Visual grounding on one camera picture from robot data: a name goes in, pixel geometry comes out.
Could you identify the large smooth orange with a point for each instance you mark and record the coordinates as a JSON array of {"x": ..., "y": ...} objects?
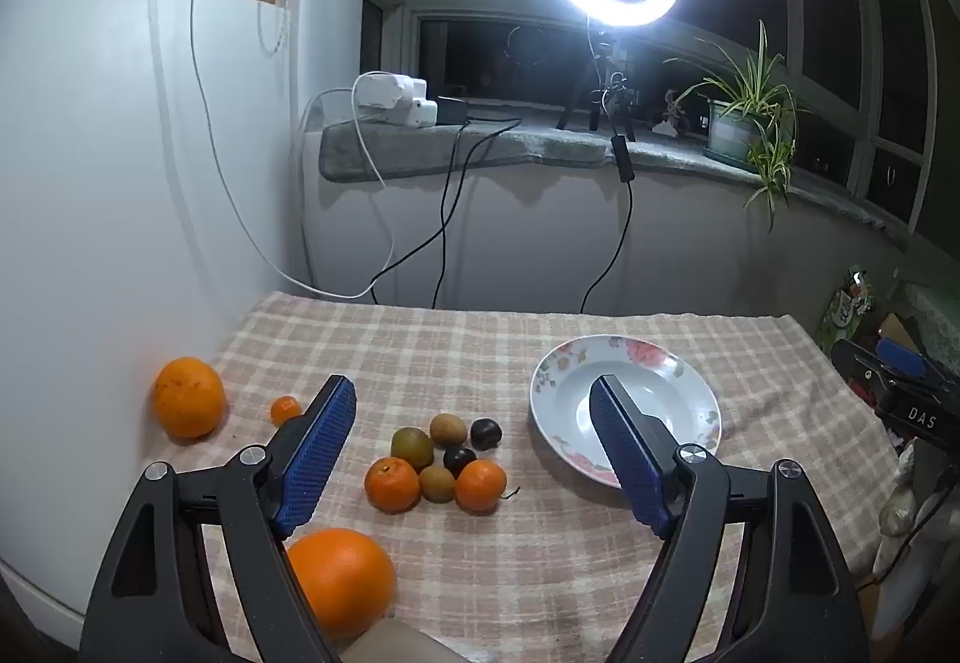
[{"x": 345, "y": 580}]

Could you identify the white cloth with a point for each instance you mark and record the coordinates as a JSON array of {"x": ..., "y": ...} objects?
[{"x": 900, "y": 520}]

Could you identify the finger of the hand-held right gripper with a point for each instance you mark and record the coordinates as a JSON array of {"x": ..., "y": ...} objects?
[
  {"x": 859, "y": 369},
  {"x": 900, "y": 355}
]

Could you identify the small mandarin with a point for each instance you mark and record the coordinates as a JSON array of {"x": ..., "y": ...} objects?
[{"x": 391, "y": 484}]

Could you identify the beige checkered tablecloth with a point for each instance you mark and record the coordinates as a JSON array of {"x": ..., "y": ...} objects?
[{"x": 465, "y": 363}]

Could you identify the tiny orange kumquat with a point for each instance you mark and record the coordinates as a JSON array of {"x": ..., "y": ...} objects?
[{"x": 283, "y": 410}]

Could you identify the potted spider plant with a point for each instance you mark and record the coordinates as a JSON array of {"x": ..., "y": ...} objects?
[{"x": 731, "y": 127}]

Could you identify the brown kiwi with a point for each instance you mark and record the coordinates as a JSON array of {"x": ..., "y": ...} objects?
[
  {"x": 437, "y": 483},
  {"x": 448, "y": 428}
]

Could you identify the black tripod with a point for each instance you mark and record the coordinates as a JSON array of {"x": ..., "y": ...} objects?
[{"x": 596, "y": 82}]

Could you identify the greenish kiwi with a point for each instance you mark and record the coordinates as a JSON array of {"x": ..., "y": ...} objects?
[{"x": 412, "y": 447}]

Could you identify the large rough-skinned orange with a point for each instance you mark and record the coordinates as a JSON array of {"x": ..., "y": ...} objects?
[{"x": 189, "y": 397}]

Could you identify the green snack package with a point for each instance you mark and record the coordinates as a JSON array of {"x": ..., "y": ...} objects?
[{"x": 847, "y": 310}]

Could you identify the dark plum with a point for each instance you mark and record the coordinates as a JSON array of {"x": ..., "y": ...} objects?
[
  {"x": 486, "y": 434},
  {"x": 459, "y": 459}
]

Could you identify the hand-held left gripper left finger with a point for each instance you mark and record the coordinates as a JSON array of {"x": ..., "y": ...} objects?
[{"x": 319, "y": 453}]

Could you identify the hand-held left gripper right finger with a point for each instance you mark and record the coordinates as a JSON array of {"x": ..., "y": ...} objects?
[{"x": 626, "y": 460}]

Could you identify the white floral plate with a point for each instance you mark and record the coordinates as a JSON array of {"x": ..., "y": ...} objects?
[{"x": 690, "y": 400}]

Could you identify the black power brick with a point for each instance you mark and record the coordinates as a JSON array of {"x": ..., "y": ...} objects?
[{"x": 451, "y": 110}]

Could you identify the white power adapter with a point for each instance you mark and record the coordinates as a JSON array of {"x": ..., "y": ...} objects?
[
  {"x": 420, "y": 108},
  {"x": 379, "y": 91}
]

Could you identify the small flower ornament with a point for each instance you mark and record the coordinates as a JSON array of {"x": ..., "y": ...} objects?
[{"x": 670, "y": 112}]

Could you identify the mandarin with dark stem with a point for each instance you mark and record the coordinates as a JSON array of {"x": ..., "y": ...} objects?
[{"x": 481, "y": 485}]

